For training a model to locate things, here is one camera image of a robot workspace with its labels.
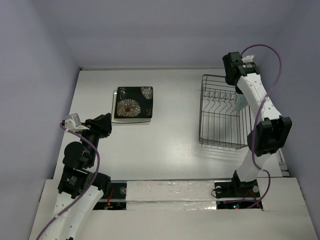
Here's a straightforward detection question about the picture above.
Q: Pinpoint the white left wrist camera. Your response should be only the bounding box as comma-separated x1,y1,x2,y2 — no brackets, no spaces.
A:
61,113,82,132

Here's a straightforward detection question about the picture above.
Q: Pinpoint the light green divided plate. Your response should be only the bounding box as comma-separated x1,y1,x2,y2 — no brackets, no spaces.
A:
235,94,249,112

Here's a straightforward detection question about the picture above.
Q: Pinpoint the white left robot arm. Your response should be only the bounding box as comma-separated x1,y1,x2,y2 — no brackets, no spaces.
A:
36,113,112,240

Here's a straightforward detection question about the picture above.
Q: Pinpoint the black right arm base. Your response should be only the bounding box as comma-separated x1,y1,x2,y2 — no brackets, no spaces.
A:
213,171,260,199

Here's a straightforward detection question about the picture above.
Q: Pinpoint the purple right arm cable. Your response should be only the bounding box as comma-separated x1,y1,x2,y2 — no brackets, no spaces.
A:
240,44,283,210

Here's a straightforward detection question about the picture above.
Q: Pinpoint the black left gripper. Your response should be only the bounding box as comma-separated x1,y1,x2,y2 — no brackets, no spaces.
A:
77,112,112,165

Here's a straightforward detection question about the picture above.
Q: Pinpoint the white foam block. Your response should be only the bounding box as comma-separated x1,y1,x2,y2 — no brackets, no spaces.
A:
125,180,216,202

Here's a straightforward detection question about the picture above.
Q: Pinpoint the dark plate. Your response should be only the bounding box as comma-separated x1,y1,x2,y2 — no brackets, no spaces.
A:
114,86,154,119

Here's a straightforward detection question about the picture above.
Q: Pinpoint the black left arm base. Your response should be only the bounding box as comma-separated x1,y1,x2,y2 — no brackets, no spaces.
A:
107,181,127,201

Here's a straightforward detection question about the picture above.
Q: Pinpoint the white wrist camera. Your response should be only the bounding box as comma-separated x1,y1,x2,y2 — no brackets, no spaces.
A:
61,113,82,132
241,55,255,63

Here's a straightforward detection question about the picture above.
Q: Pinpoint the wire dish rack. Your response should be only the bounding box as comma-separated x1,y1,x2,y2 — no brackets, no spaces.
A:
198,74,253,150

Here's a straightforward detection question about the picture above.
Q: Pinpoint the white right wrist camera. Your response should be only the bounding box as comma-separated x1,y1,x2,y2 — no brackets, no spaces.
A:
241,55,255,63

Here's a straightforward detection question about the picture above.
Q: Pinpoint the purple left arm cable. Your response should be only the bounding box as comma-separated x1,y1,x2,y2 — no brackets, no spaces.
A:
33,124,101,240

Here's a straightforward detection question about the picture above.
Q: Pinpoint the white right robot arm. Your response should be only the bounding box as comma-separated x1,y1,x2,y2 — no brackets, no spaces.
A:
222,52,292,196

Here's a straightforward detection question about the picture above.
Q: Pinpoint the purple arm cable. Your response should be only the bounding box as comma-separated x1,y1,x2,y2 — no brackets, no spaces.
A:
240,44,283,210
33,124,101,240

